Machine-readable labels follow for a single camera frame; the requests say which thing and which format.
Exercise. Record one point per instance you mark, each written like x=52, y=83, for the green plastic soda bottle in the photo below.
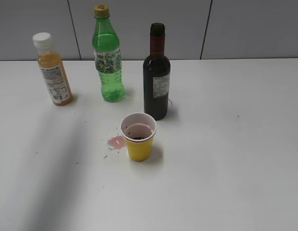
x=108, y=62

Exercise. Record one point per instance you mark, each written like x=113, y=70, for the dark red wine bottle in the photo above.
x=156, y=75

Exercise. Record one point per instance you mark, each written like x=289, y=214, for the yellow paper cup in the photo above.
x=138, y=131

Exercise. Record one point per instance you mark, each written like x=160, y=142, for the orange juice bottle white cap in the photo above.
x=52, y=69

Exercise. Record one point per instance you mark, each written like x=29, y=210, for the spilled red wine puddle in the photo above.
x=112, y=141

